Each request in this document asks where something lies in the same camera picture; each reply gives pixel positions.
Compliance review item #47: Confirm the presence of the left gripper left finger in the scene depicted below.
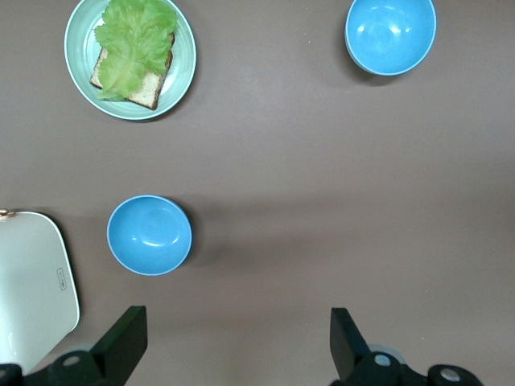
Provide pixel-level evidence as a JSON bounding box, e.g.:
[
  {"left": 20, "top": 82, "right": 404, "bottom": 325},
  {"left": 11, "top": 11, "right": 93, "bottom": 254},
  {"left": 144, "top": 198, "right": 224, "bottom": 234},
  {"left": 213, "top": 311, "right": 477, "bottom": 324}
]
[{"left": 47, "top": 305, "right": 148, "bottom": 386}]

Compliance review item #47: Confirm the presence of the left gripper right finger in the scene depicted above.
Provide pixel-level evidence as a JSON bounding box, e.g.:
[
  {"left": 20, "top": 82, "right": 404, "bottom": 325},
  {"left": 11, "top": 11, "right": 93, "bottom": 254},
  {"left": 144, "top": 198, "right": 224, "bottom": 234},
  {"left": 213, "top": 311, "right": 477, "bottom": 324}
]
[{"left": 329, "top": 307, "right": 427, "bottom": 386}]

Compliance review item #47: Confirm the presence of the blue bowl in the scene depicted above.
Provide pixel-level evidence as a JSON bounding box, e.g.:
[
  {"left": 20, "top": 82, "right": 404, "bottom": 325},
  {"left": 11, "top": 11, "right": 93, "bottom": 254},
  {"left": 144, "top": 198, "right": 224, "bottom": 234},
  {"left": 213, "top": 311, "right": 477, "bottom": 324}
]
[
  {"left": 106, "top": 195, "right": 193, "bottom": 277},
  {"left": 344, "top": 0, "right": 438, "bottom": 76}
]

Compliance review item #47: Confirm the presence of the white toaster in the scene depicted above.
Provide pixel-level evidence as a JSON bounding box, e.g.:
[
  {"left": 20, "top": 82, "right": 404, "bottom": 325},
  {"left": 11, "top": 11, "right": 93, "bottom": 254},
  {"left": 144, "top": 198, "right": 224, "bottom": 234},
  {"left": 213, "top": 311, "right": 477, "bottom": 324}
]
[{"left": 0, "top": 207, "right": 80, "bottom": 375}]

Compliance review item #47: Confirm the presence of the white bread slice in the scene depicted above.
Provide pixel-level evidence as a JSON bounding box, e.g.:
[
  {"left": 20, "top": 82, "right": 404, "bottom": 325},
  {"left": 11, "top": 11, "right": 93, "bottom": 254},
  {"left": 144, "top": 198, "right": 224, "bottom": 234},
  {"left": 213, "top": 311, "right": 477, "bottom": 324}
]
[{"left": 89, "top": 31, "right": 176, "bottom": 111}]

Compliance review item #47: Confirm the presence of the green plate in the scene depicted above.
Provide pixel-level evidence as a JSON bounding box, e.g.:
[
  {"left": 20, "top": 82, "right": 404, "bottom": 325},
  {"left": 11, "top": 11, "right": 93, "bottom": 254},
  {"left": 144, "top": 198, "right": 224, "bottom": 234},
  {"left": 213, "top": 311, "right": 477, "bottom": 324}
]
[{"left": 64, "top": 0, "right": 198, "bottom": 121}]

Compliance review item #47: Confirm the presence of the green lettuce leaf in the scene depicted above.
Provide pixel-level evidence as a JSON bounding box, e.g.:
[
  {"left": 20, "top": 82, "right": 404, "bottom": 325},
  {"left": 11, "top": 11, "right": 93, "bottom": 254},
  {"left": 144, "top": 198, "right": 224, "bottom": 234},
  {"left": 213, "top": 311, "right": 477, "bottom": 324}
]
[{"left": 93, "top": 0, "right": 180, "bottom": 101}]

